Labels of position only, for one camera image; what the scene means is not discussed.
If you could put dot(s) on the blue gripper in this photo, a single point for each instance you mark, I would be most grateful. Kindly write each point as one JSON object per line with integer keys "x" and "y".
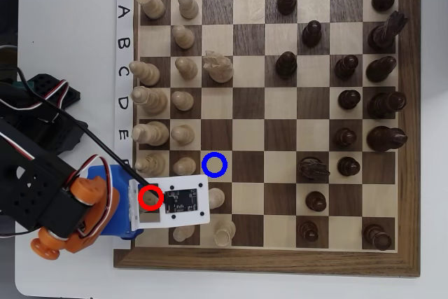
{"x": 123, "y": 234}

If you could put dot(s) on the light wooden knight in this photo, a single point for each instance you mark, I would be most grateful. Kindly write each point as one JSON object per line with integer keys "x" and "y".
{"x": 218, "y": 68}
{"x": 150, "y": 200}

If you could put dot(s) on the black and orange robot arm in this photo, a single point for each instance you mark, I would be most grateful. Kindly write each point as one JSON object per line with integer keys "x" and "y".
{"x": 35, "y": 187}

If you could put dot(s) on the light wooden bishop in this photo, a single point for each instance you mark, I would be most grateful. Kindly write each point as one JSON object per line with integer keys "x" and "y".
{"x": 147, "y": 74}
{"x": 151, "y": 165}

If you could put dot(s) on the light wooden pawn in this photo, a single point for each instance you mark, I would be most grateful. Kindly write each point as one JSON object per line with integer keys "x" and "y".
{"x": 186, "y": 69}
{"x": 188, "y": 6}
{"x": 183, "y": 37}
{"x": 184, "y": 166}
{"x": 182, "y": 100}
{"x": 183, "y": 233}
{"x": 182, "y": 134}
{"x": 217, "y": 198}

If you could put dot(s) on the light wooden king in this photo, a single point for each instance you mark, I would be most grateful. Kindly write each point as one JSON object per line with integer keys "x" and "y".
{"x": 152, "y": 133}

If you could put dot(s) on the light wooden rook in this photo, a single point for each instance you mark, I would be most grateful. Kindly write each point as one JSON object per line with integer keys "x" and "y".
{"x": 224, "y": 233}
{"x": 152, "y": 6}

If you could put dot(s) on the light wooden queen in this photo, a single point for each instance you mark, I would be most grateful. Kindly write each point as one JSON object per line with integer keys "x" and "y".
{"x": 152, "y": 100}

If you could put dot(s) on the wooden chessboard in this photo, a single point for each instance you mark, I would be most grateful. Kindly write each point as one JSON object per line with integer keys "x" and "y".
{"x": 266, "y": 260}

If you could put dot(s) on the white paper letter strip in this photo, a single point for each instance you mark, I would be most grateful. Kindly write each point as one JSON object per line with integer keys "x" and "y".
{"x": 124, "y": 27}

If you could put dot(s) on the dark wooden pawn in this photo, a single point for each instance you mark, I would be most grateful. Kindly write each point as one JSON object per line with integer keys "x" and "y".
{"x": 312, "y": 34}
{"x": 346, "y": 68}
{"x": 286, "y": 66}
{"x": 344, "y": 137}
{"x": 287, "y": 1}
{"x": 349, "y": 99}
{"x": 348, "y": 166}
{"x": 308, "y": 231}
{"x": 315, "y": 201}

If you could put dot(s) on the dark wooden knight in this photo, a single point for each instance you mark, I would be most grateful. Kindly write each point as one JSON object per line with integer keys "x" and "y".
{"x": 312, "y": 169}
{"x": 383, "y": 34}

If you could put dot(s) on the dark wooden king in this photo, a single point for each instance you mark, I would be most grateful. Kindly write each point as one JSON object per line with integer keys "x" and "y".
{"x": 385, "y": 138}

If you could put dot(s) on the dark wooden queen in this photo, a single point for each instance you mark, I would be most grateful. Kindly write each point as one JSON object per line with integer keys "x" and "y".
{"x": 385, "y": 104}

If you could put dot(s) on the dark wooden bishop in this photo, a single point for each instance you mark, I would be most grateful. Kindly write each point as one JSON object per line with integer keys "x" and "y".
{"x": 379, "y": 69}

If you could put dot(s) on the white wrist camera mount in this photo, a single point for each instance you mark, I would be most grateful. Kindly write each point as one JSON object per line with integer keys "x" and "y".
{"x": 175, "y": 220}

